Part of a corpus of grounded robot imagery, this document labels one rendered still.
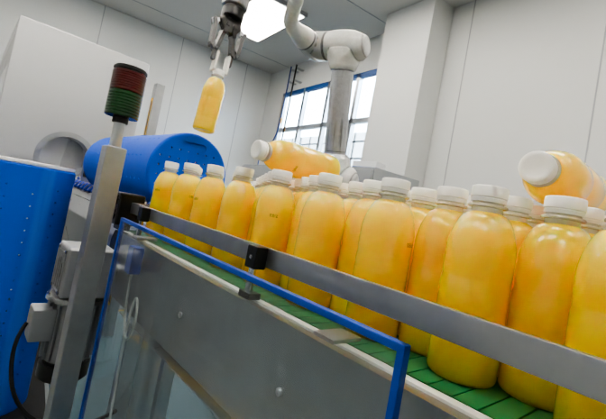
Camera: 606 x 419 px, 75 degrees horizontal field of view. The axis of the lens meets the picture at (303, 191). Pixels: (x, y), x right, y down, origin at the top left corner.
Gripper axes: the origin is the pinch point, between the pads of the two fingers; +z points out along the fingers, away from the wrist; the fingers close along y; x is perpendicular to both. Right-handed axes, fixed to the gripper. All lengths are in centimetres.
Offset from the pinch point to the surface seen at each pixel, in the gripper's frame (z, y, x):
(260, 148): 37, 14, 56
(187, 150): 30.3, 1.4, -6.2
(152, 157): 36.0, 11.6, -6.5
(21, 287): 87, 30, -46
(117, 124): 38, 35, 37
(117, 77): 30, 37, 39
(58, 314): 81, 30, 13
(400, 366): 62, 24, 100
